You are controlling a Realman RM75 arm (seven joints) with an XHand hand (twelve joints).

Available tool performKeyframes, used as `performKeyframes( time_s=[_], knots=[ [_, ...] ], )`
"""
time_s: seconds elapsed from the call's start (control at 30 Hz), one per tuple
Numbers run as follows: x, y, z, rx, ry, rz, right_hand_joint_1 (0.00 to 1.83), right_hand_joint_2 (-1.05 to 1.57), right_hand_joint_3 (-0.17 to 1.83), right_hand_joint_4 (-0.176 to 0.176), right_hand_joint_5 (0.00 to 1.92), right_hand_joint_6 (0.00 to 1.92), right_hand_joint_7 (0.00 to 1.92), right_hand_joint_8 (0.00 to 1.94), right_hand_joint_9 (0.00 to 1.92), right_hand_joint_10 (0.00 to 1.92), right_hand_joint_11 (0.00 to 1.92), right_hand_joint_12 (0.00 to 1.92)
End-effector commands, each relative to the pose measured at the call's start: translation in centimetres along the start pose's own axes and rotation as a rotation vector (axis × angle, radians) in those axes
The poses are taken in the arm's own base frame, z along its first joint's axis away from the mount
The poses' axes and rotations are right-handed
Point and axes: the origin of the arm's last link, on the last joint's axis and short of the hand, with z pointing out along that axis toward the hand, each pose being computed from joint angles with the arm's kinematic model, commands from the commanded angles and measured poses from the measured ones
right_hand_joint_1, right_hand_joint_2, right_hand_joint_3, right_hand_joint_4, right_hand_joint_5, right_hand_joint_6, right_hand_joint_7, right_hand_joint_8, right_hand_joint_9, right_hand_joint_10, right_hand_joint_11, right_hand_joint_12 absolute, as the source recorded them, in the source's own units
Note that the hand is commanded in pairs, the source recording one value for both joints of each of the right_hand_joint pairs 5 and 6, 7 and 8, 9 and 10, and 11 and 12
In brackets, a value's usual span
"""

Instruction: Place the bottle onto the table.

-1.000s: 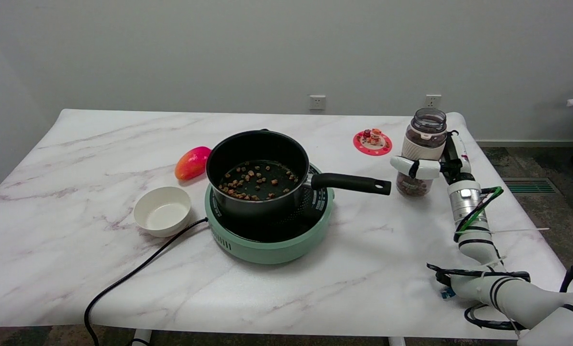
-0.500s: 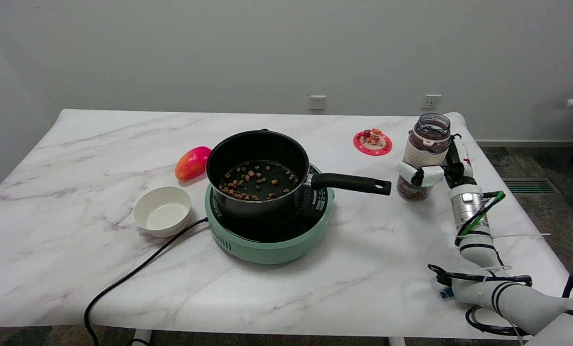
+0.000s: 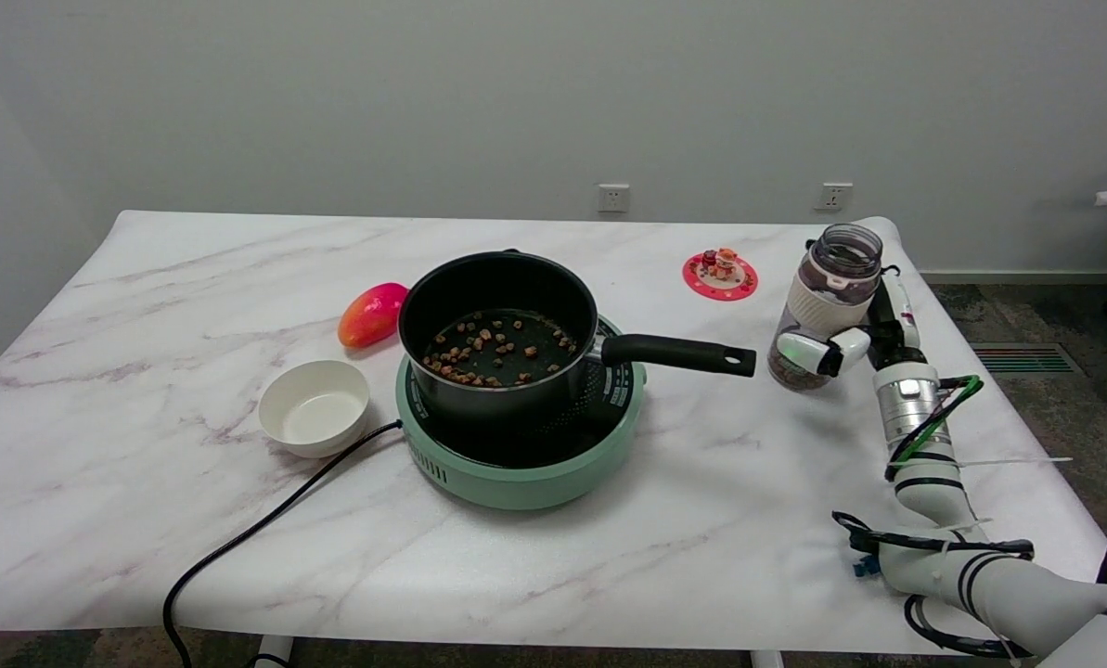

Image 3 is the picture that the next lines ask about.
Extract red yellow mango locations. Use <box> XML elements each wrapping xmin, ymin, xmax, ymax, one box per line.
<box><xmin>337</xmin><ymin>282</ymin><xmax>410</xmax><ymax>350</ymax></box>

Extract brown roasted nuts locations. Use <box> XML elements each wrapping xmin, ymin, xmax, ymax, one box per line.
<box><xmin>426</xmin><ymin>315</ymin><xmax>574</xmax><ymax>388</ymax></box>

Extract black power cord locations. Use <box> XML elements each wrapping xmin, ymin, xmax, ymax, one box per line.
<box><xmin>161</xmin><ymin>419</ymin><xmax>405</xmax><ymax>668</ymax></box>

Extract clear bottle with white sleeve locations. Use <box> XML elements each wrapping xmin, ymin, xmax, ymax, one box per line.
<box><xmin>766</xmin><ymin>223</ymin><xmax>885</xmax><ymax>392</ymax></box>

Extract green robot cable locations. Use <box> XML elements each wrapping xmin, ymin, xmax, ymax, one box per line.
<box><xmin>885</xmin><ymin>375</ymin><xmax>985</xmax><ymax>467</ymax></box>

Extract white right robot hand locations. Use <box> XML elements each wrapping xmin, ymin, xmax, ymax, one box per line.
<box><xmin>776</xmin><ymin>269</ymin><xmax>927</xmax><ymax>378</ymax></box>

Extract white zip tie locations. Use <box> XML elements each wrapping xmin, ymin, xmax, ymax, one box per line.
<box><xmin>952</xmin><ymin>456</ymin><xmax>1074</xmax><ymax>469</ymax></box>

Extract floor vent grille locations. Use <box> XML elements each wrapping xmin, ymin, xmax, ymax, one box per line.
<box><xmin>971</xmin><ymin>342</ymin><xmax>1084</xmax><ymax>376</ymax></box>

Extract black saucepan with handle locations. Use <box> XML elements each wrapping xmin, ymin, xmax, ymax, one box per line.
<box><xmin>398</xmin><ymin>249</ymin><xmax>758</xmax><ymax>424</ymax></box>

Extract red round coaster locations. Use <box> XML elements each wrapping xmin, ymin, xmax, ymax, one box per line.
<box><xmin>682</xmin><ymin>250</ymin><xmax>759</xmax><ymax>302</ymax></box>

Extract green induction cooker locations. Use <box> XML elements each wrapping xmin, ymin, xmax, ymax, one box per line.
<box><xmin>395</xmin><ymin>314</ymin><xmax>649</xmax><ymax>511</ymax></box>

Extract white ceramic bowl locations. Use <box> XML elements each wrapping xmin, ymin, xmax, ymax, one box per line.
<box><xmin>257</xmin><ymin>360</ymin><xmax>371</xmax><ymax>459</ymax></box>

